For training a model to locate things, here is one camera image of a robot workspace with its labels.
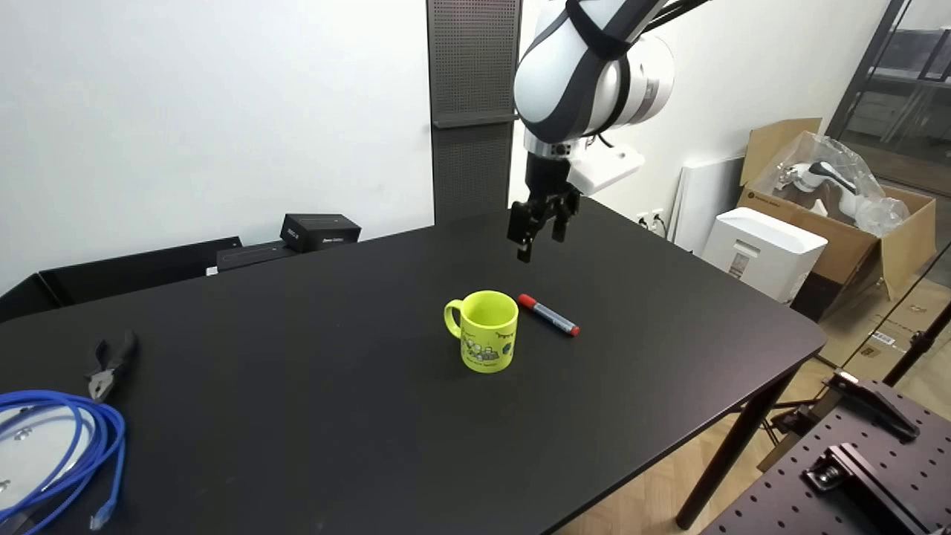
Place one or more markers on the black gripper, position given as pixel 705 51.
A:
pixel 552 177

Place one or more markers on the marker with red cap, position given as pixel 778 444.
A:
pixel 548 317

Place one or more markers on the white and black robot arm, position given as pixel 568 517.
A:
pixel 585 77

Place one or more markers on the white device behind arm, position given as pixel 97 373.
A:
pixel 605 168

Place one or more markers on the yellow printed mug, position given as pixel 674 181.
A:
pixel 490 333

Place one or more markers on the dark perforated pillar panel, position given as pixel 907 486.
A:
pixel 475 107

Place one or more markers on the white flat panel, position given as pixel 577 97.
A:
pixel 705 198

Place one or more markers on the white box appliance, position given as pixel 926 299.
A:
pixel 761 251

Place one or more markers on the small black box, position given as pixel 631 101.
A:
pixel 320 229

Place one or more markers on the black table leg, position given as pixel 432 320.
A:
pixel 733 447

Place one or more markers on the clear plastic wrap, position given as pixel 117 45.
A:
pixel 836 178

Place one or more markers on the open cardboard box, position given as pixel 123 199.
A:
pixel 842 233

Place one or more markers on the flat cardboard sheet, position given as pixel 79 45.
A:
pixel 895 327

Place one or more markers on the black perforated breadboard table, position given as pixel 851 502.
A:
pixel 793 495

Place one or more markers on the dark framed glass door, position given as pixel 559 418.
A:
pixel 894 77

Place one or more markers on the black aluminium extrusion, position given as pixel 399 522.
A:
pixel 864 482

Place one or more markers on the long flat black case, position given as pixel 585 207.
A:
pixel 121 274

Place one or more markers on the white wall outlet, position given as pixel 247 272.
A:
pixel 653 220

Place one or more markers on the black metal bracket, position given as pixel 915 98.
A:
pixel 877 403

